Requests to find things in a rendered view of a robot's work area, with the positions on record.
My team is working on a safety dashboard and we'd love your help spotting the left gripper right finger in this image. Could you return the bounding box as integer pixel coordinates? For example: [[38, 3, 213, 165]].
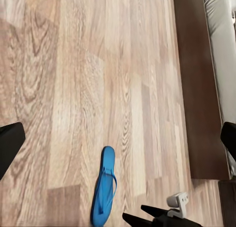
[[220, 122, 236, 161]]

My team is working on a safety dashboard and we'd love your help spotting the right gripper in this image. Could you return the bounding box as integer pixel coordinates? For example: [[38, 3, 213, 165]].
[[122, 205, 202, 227]]

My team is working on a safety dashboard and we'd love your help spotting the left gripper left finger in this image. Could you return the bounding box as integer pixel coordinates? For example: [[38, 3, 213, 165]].
[[0, 122, 26, 180]]

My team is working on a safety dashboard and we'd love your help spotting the sandal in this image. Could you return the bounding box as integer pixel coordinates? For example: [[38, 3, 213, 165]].
[[91, 146, 117, 227]]

